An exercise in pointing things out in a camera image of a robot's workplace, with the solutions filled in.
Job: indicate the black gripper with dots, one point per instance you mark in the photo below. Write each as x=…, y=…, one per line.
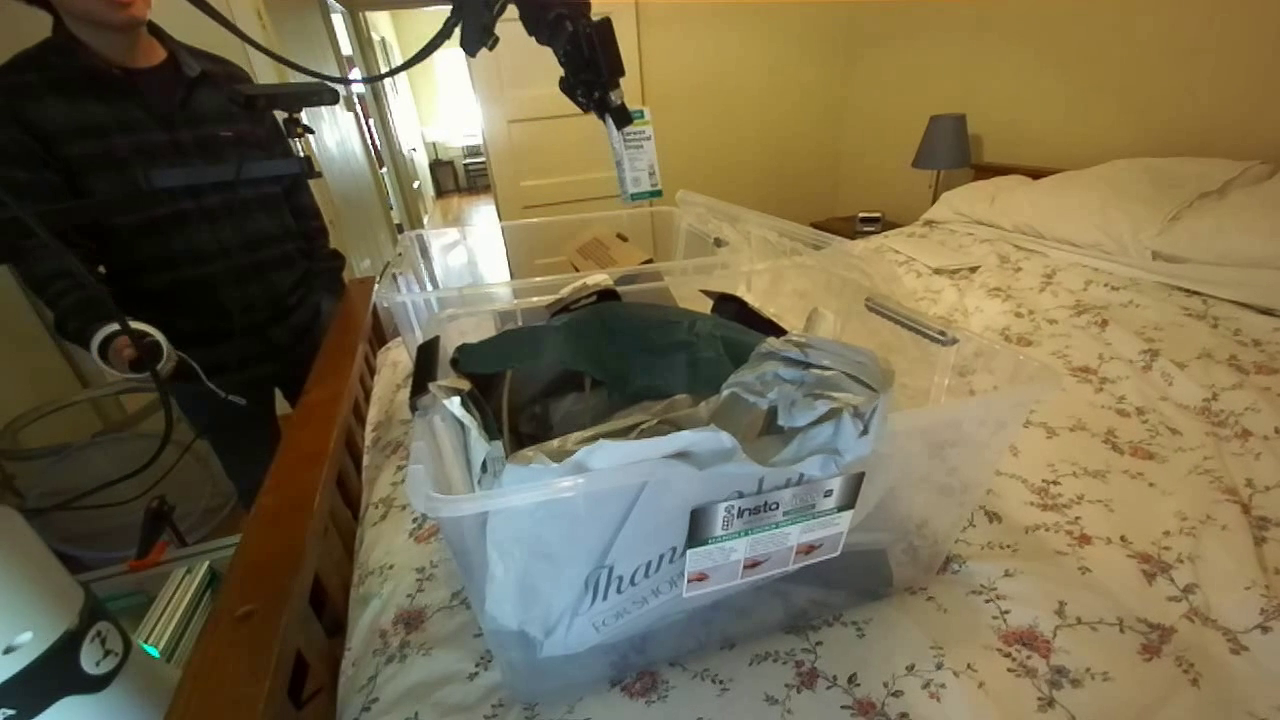
x=572, y=46

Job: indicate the white VR controller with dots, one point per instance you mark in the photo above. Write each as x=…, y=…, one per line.
x=161, y=357

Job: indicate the clear plastic storage bin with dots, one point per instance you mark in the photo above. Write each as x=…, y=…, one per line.
x=545, y=247
x=934, y=454

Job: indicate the person's right hand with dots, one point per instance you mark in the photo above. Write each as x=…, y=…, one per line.
x=125, y=355

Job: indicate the cream panelled door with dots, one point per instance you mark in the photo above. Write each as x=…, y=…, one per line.
x=532, y=163

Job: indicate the dark green cloth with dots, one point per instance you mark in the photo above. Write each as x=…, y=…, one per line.
x=615, y=350

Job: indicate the dark wooden nightstand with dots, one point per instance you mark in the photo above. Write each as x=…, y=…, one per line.
x=840, y=225

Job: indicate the small dark nightstand object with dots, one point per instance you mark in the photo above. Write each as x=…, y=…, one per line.
x=869, y=220

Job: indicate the thin black upright item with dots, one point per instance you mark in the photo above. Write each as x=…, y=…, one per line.
x=425, y=367

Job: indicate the grey table lamp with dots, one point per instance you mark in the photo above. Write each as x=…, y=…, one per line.
x=941, y=142

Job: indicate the silver foil pouch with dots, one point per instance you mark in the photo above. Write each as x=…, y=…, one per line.
x=463, y=425

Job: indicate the grey plastic mailer bag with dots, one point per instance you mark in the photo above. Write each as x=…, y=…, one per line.
x=815, y=392

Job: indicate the dark wooden headboard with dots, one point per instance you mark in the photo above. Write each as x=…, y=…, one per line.
x=1012, y=169

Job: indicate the person in dark jacket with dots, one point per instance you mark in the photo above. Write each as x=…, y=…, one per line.
x=175, y=201

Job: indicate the white mailer bag with script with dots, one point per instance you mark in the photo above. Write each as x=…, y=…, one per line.
x=572, y=561

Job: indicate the white pillow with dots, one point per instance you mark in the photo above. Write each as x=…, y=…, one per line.
x=1234, y=225
x=1065, y=201

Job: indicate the wooden bed footboard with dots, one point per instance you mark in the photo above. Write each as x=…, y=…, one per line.
x=264, y=573

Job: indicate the red clamp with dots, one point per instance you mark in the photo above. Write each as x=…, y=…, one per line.
x=157, y=526

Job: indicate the silver block with green light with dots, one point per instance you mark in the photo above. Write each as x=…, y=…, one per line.
x=175, y=606

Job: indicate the white device with black dial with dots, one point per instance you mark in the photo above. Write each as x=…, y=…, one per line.
x=33, y=601

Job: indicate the black camera on stand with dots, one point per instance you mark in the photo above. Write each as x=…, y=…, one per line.
x=303, y=95

